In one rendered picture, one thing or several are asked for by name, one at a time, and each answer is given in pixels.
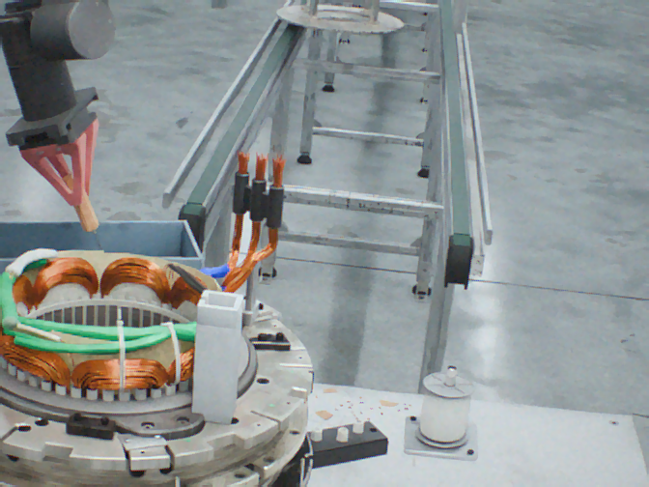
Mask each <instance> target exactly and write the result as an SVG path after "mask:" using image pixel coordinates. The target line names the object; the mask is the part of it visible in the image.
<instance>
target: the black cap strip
mask: <svg viewBox="0 0 649 487"><path fill-rule="evenodd" d="M353 425H354V423H352V424H346V425H341V426H334V427H329V428H324V429H322V436H321V438H322V439H321V440H320V441H318V442H315V441H312V440H311V436H312V431H306V433H308V436H309V439H310V442H311V445H312V451H313V458H312V460H313V462H312V469H316V468H320V467H326V466H331V465H336V464H342V463H347V462H351V461H357V460H362V459H367V458H372V457H378V456H383V455H386V454H387V448H388V446H389V439H388V437H386V436H385V435H384V434H383V432H382V431H381V430H380V429H379V428H377V427H376V426H375V425H374V424H373V423H372V422H371V421H370V420H368V421H363V432H362V433H356V432H353ZM341 427H345V428H347V429H348V441H347V442H344V443H342V442H339V441H336V438H337V431H339V428H341Z"/></svg>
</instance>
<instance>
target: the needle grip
mask: <svg viewBox="0 0 649 487"><path fill-rule="evenodd" d="M72 175H73V174H72V173H71V174H69V175H67V176H65V177H64V178H63V180H62V181H63V182H64V183H65V184H66V187H67V188H68V189H69V190H70V191H72ZM73 208H74V210H75V212H76V214H77V216H78V219H79V221H80V223H81V225H82V228H83V231H85V232H91V231H93V230H96V229H97V228H98V225H99V222H98V220H97V218H96V216H95V213H94V211H93V208H92V206H91V203H90V201H89V199H88V197H87V195H86V192H85V190H84V194H83V203H82V204H79V205H73Z"/></svg>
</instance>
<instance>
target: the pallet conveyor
mask: <svg viewBox="0 0 649 487"><path fill-rule="evenodd" d="M380 7H387V8H388V9H397V10H407V11H417V12H425V13H424V15H426V16H427V21H426V20H425V21H424V22H422V23H421V25H417V24H407V23H404V28H403V29H410V30H419V31H425V38H424V42H425V48H423V52H425V54H427V60H426V65H424V66H423V67H421V68H420V70H419V71H416V70H410V69H399V68H390V67H381V66H372V65H362V64H354V63H344V62H343V61H342V59H341V57H340V56H339V55H337V54H336V50H337V40H339V36H338V33H334V32H329V35H328V46H327V56H326V61H324V59H320V54H321V43H322V33H323V32H324V31H319V30H313V29H308V28H303V27H299V26H296V25H293V23H291V24H290V22H288V24H287V26H286V28H285V30H284V31H283V33H282V35H281V37H280V38H279V40H278V42H277V44H276V45H275V46H274V47H273V49H272V51H271V52H270V54H269V57H268V58H267V60H266V62H265V64H264V65H263V67H262V69H261V70H260V71H259V72H258V74H257V77H256V79H255V80H254V82H253V84H252V86H251V87H250V89H249V91H247V93H246V94H245V97H244V99H243V101H242V102H241V104H240V107H239V108H238V110H237V112H235V115H234V116H233V118H232V120H231V122H230V123H229V125H228V127H227V128H226V130H225V132H224V134H222V136H221V137H220V139H219V141H218V143H217V145H216V147H215V149H214V151H213V152H212V155H211V157H210V158H209V159H208V161H207V163H206V165H205V166H204V168H203V170H202V172H201V174H200V176H199V178H198V180H197V181H195V183H194V185H193V187H192V189H191V191H190V192H189V194H188V195H187V197H186V199H185V202H184V203H183V207H182V208H181V209H180V210H179V214H178V220H182V221H184V220H186V221H187V223H188V226H189V228H190V231H191V233H192V236H193V238H194V240H195V242H196V245H197V247H198V249H200V251H201V254H202V253H203V251H204V249H205V248H206V258H205V268H210V269H211V268H214V267H221V266H223V265H225V264H227V263H228V251H229V237H230V227H231V222H232V208H233V196H234V186H235V173H236V172H237V171H239V159H238V154H237V151H239V153H241V152H243V153H244V155H245V154H247V156H248V153H250V152H251V150H252V146H253V144H254V143H255V142H256V140H257V138H258V136H259V134H260V131H261V129H262V126H263V124H264V122H265V120H266V119H267V118H268V114H269V112H270V111H271V109H272V106H273V114H272V128H271V140H270V153H268V178H267V188H268V187H269V186H271V185H272V184H274V182H273V160H272V158H274V161H275V160H276V159H277V154H278V158H280V155H282V156H281V160H282V159H285V157H286V145H287V132H288V122H289V109H290V96H291V85H292V73H294V69H301V70H306V78H305V90H304V101H303V113H302V125H301V136H300V147H299V151H300V152H301V156H300V157H299V158H297V162H299V163H305V164H307V163H312V158H311V156H310V154H311V151H312V142H313V134H319V135H329V137H339V138H348V139H357V140H366V141H375V142H384V143H394V144H403V145H412V146H414V147H422V148H423V150H422V158H421V170H420V171H418V177H420V178H424V179H428V184H427V193H426V201H424V200H414V199H406V198H396V197H388V196H378V195H369V194H359V193H352V192H351V191H342V190H332V189H323V188H314V187H305V186H287V185H282V183H281V185H282V186H284V187H285V197H283V202H290V203H298V204H307V206H317V207H327V208H334V209H344V210H354V211H362V212H371V213H381V214H391V215H407V216H417V218H423V225H422V234H421V235H419V236H418V237H416V238H415V239H413V240H411V241H410V242H409V244H407V243H398V242H390V241H380V240H371V239H362V238H353V237H344V236H334V235H326V234H317V233H307V232H298V230H290V229H289V226H288V225H287V224H286V223H285V222H283V221H281V227H280V228H278V241H287V242H295V243H304V244H313V245H321V246H331V247H341V248H349V249H358V250H368V251H377V252H385V253H394V254H404V255H412V256H419V259H418V267H417V276H416V280H417V285H414V286H413V287H412V292H413V293H414V294H415V302H424V303H427V296H428V295H430V294H431V293H432V289H430V288H429V286H428V285H429V282H430V279H432V271H433V263H434V255H435V247H436V239H437V224H438V221H439V220H441V224H440V232H439V239H438V248H437V262H436V269H435V278H434V287H433V293H432V294H431V302H430V309H429V318H428V325H427V333H426V340H425V349H424V357H422V364H421V372H420V380H419V388H418V394H422V395H424V392H425V388H424V386H423V380H424V378H425V377H426V376H429V375H431V374H434V373H440V372H442V370H443V366H444V359H445V351H446V343H447V336H448V329H449V322H450V317H451V313H452V306H453V299H454V292H455V284H464V290H467V289H468V282H469V276H470V275H472V276H478V277H482V270H484V264H485V256H486V252H485V245H487V246H490V245H492V237H493V224H492V216H491V206H490V197H489V190H488V183H487V180H486V172H485V163H484V155H483V146H482V137H481V129H480V126H479V121H478V111H477V103H476V94H475V86H474V81H473V78H472V68H471V61H470V52H469V44H468V43H467V35H466V24H465V23H464V22H463V23H462V30H461V31H462V35H460V34H456V32H455V31H454V30H452V28H451V21H452V14H453V7H454V0H426V4H422V3H412V2H404V1H396V0H380ZM281 22H282V19H280V18H279V17H278V16H277V17H276V19H275V20H274V22H273V23H272V25H270V27H269V28H268V30H267V32H266V34H265V35H264V37H263V38H262V40H261V41H260V43H259V45H257V46H256V48H255V50H254V52H253V54H252V55H251V57H250V58H249V60H248V61H247V63H246V65H245V66H243V68H242V69H241V71H240V74H239V76H238V77H237V79H236V80H235V82H234V84H233V85H232V87H230V88H229V90H228V91H227V94H226V96H225V97H224V99H223V100H222V102H221V103H220V105H219V106H218V107H217V108H216V110H215V111H214V113H213V115H212V117H211V118H210V120H209V121H208V123H207V126H206V127H205V128H204V129H203V130H202V132H201V134H200V135H199V137H198V138H197V140H196V142H195V144H194V146H193V147H192V149H190V150H189V152H188V153H187V155H186V158H185V159H184V161H183V163H182V165H181V166H180V168H179V169H178V172H177V173H175V175H174V177H173V178H172V180H171V181H170V183H169V184H168V187H167V188H166V189H165V191H164V192H163V204H162V207H163V208H164V209H168V208H169V206H170V205H171V203H172V201H173V199H174V197H175V195H176V194H177V192H178V190H180V189H181V187H182V184H183V182H184V180H185V179H186V177H187V175H188V174H189V171H190V169H191V168H192V166H193V164H195V163H196V161H197V159H198V158H199V156H200V154H201V153H202V151H203V149H204V148H205V146H206V144H207V142H209V140H210V138H211V137H212V134H213V133H214V131H215V129H216V127H217V125H218V123H219V122H220V120H222V118H223V117H224V115H225V113H226V111H227V109H228V107H229V106H230V104H231V102H232V101H233V100H234V99H235V97H236V96H237V93H238V91H239V90H240V87H241V86H242V84H243V82H244V81H245V79H247V77H248V76H249V74H250V72H251V71H252V69H253V67H254V66H255V64H256V62H257V61H258V59H259V57H261V56H262V54H263V51H264V50H265V48H266V46H267V45H268V42H269V41H270V39H271V37H272V36H274V34H275V32H276V31H277V29H278V27H279V26H280V24H281ZM310 30H311V34H310V45H309V56H308V58H303V57H297V55H298V53H299V51H300V49H301V46H302V44H303V42H304V40H305V38H307V36H308V34H309V32H310ZM462 41H463V48H462ZM463 51H464V52H465V58H464V54H463ZM465 61H466V68H465ZM319 72H325V78H324V82H325V86H324V87H323V88H322V91H325V92H334V88H333V87H332V84H333V81H334V73H335V72H338V73H346V74H356V75H365V76H374V77H385V79H394V80H404V81H412V82H422V83H424V84H423V98H421V99H420V101H421V102H422V105H428V108H427V117H426V125H425V130H423V131H421V132H419V133H418V134H417V135H416V136H415V137H409V136H400V135H390V134H383V133H381V132H371V131H362V130H353V129H335V128H326V127H322V125H321V124H320V123H319V122H318V120H317V118H315V108H316V97H317V87H318V75H319ZM466 82H467V89H466ZM467 92H469V100H468V95H467ZM469 103H470V111H469ZM470 112H471V117H470ZM471 123H472V125H471ZM472 133H473V137H472ZM473 143H475V147H474V145H473ZM475 155H476V157H475ZM476 164H477V167H476ZM477 175H478V179H477ZM478 186H479V189H478ZM441 193H442V204H441V202H440V200H441ZM479 195H480V199H479ZM480 206H481V210H480ZM481 217H482V221H481ZM482 227H484V232H483V228H482ZM484 238H485V241H484ZM276 254H277V247H276V249H275V251H274V252H273V253H272V254H270V255H269V256H268V258H266V259H264V260H262V261H261V264H262V267H260V268H259V276H260V280H259V284H265V285H269V284H270V280H271V279H272V278H273V277H276V276H277V270H276V268H275V267H274V266H273V265H274V264H275V261H276Z"/></svg>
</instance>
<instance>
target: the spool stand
mask: <svg viewBox="0 0 649 487"><path fill-rule="evenodd" d="M456 373H457V368H456V366H454V365H450V366H449V367H447V373H446V380H444V385H445V386H446V387H453V386H454V385H455V380H456ZM418 426H421V416H415V415H407V416H406V429H405V435H404V449H403V452H404V453H405V454H407V455H409V454H415V455H423V456H432V457H439V458H447V459H457V460H465V461H468V460H472V461H474V460H477V456H478V455H479V454H478V439H477V424H476V423H475V422H473V421H472V422H468V423H467V427H466V433H467V437H466V441H465V442H464V443H463V444H461V445H458V446H456V447H454V448H440V447H435V446H431V445H429V444H424V443H423V442H421V441H420V440H419V439H418V438H417V437H416V434H415V431H416V428H417V427H418Z"/></svg>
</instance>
